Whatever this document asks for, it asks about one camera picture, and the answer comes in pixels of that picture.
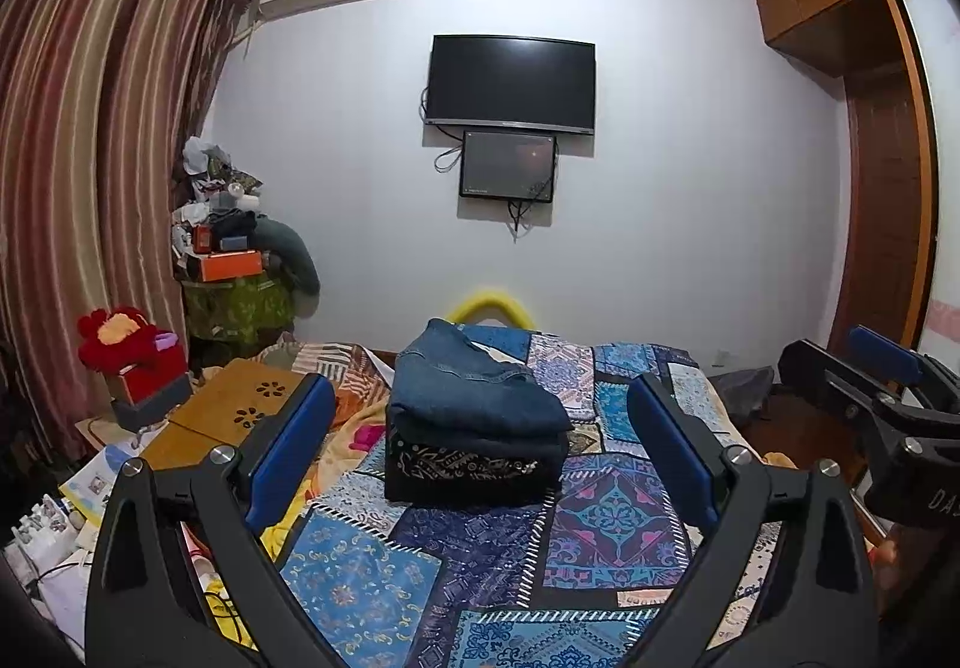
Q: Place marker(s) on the brown wooden door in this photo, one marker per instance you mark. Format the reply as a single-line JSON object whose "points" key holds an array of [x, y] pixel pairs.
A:
{"points": [[885, 203]]}

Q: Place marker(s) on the red plush toy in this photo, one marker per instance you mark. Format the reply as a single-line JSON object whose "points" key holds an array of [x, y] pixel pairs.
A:
{"points": [[127, 338]]}

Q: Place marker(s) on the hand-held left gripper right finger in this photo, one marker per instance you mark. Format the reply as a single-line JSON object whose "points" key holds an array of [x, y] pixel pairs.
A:
{"points": [[675, 443]]}

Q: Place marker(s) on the grey cushion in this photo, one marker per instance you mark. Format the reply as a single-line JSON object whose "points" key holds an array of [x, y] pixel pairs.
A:
{"points": [[289, 248]]}

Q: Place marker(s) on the red box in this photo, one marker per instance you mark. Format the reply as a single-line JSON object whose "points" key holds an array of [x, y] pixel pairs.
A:
{"points": [[161, 372]]}

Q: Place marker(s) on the yellow printed bedsheet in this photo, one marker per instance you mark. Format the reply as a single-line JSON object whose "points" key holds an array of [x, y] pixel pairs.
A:
{"points": [[345, 413]]}

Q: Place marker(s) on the striped brown curtain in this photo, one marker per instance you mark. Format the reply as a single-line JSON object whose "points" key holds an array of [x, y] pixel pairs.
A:
{"points": [[90, 150]]}

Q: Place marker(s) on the blue patchwork blanket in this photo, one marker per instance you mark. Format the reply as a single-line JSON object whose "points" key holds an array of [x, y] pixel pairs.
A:
{"points": [[600, 510]]}

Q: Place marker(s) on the white wall socket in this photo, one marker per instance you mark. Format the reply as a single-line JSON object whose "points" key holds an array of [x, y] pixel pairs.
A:
{"points": [[723, 358]]}

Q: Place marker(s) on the pile of printed papers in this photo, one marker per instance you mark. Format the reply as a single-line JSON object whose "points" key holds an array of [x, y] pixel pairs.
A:
{"points": [[82, 495]]}

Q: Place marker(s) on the pile of household clutter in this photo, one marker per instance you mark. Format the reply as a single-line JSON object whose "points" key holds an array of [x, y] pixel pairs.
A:
{"points": [[214, 188]]}

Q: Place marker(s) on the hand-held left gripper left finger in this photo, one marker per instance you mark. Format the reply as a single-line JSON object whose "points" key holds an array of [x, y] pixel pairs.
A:
{"points": [[289, 443]]}

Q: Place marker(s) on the navy patterned folded garment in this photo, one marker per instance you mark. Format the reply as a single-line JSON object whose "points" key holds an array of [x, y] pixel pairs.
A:
{"points": [[465, 465]]}

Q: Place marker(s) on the grey box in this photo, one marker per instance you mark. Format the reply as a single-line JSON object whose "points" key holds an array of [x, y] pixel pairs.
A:
{"points": [[150, 405]]}

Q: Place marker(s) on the black folded garment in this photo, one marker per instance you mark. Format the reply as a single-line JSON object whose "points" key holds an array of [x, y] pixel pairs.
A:
{"points": [[465, 494]]}

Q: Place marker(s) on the dark grey cloth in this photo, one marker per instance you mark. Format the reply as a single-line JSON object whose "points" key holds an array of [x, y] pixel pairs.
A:
{"points": [[739, 390]]}

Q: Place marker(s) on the blue denim jacket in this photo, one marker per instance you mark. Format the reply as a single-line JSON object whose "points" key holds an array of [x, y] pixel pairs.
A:
{"points": [[465, 390]]}

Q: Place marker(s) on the large wall television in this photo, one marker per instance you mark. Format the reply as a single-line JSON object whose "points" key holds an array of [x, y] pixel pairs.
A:
{"points": [[510, 83]]}

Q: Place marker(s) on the yellow foam tube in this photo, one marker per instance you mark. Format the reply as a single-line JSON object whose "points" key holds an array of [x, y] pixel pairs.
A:
{"points": [[487, 299]]}

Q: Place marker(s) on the small wall monitor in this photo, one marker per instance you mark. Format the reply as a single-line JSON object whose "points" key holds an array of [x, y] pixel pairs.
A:
{"points": [[506, 165]]}

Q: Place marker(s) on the brown wooden lap desk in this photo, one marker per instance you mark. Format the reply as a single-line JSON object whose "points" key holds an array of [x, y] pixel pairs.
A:
{"points": [[217, 413]]}

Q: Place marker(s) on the orange box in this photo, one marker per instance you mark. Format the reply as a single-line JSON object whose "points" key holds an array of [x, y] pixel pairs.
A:
{"points": [[229, 265]]}

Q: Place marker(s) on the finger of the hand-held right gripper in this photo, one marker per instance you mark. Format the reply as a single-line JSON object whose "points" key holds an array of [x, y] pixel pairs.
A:
{"points": [[832, 375], [885, 349]]}

